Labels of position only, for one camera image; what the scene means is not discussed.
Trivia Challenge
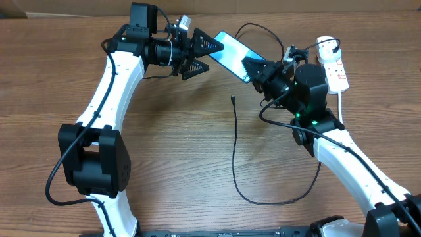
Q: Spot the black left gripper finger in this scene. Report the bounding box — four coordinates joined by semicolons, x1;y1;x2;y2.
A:
180;59;209;80
192;28;224;58

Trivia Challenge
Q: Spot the Samsung Galaxy smartphone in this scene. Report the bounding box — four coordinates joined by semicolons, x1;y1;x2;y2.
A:
210;31;264;83

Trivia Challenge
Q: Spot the black USB charging cable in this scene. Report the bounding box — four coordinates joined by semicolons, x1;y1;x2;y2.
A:
230;22;341;207

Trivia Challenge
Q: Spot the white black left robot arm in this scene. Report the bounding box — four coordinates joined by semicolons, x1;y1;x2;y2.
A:
57;2;224;236

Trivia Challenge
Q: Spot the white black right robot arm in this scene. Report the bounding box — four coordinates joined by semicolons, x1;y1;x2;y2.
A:
242;57;420;236

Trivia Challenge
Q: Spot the white USB charger plug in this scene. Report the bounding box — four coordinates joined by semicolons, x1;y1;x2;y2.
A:
316;36;342;64

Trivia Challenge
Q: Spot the white power strip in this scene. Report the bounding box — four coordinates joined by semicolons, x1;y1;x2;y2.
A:
324;59;349;94

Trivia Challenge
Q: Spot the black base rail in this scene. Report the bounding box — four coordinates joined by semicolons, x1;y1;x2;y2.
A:
78;226;313;237

